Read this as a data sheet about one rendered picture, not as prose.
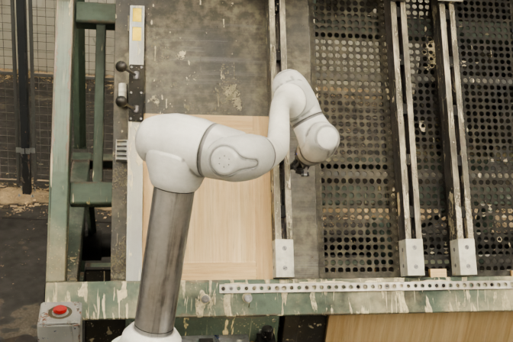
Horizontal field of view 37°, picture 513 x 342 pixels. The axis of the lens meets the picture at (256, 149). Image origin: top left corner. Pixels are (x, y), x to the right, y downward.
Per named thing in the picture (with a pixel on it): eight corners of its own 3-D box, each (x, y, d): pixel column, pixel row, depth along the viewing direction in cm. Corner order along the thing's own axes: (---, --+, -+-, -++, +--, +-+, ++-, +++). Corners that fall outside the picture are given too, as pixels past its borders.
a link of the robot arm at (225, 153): (281, 133, 185) (230, 121, 190) (250, 138, 168) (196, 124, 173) (271, 186, 187) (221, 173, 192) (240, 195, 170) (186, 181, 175)
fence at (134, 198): (125, 282, 252) (126, 281, 248) (130, 9, 273) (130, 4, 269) (141, 281, 253) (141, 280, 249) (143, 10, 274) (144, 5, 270)
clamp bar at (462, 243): (446, 276, 271) (477, 271, 248) (423, -35, 297) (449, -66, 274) (473, 275, 273) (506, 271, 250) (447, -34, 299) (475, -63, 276)
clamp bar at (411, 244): (395, 276, 268) (421, 272, 245) (375, -38, 294) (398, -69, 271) (422, 276, 270) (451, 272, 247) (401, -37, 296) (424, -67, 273)
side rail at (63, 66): (48, 283, 253) (45, 282, 243) (59, -27, 278) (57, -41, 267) (66, 283, 254) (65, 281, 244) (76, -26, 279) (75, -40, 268)
